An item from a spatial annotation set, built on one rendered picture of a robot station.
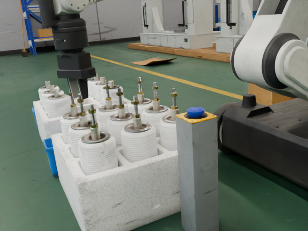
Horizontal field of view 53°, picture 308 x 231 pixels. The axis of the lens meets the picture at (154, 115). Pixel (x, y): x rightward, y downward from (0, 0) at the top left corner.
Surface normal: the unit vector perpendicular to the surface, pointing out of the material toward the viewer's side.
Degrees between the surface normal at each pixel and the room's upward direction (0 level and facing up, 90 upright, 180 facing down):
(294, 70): 90
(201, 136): 90
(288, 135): 46
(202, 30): 90
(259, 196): 0
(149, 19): 90
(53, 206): 0
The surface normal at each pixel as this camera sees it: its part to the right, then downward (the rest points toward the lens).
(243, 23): -0.89, 0.20
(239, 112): -0.69, -0.52
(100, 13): 0.45, 0.24
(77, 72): -0.51, 0.30
